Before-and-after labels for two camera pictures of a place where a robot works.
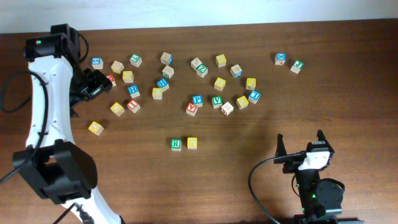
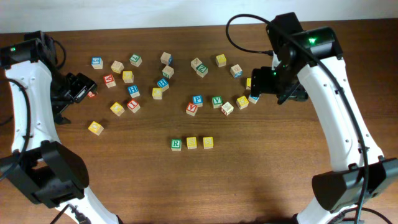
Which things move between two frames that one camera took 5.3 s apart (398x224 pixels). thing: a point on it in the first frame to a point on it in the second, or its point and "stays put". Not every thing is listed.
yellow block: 128,76 stays put
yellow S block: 191,143 stays put
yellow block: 117,109 stays put
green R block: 176,145 stays put
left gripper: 101,83 to 84,84
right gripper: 291,163 to 259,84
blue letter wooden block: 168,71 stays put
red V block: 191,109 stays put
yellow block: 219,84 to 208,142
